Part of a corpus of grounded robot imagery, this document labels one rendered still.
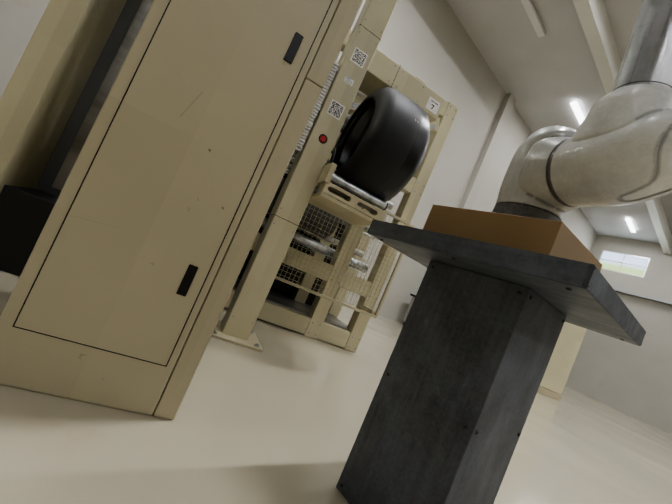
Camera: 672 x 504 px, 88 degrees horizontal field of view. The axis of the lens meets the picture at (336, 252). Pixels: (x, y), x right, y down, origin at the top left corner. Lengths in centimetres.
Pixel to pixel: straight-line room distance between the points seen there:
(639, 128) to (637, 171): 7
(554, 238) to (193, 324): 80
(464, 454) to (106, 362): 78
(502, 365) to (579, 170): 41
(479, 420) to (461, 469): 10
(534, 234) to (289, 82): 65
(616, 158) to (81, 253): 105
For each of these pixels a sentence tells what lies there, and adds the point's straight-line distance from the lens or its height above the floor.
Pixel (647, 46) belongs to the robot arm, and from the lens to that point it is 97.
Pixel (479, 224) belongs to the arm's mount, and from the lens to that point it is 85.
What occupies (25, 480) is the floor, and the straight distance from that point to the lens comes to 80.
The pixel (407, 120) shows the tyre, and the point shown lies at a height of 127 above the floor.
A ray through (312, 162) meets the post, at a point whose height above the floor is 93.
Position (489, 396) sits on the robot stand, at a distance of 81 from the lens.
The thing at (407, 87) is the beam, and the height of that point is 170.
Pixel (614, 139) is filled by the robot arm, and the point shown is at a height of 90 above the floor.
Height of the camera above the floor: 48
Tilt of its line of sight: 3 degrees up
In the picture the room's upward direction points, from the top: 23 degrees clockwise
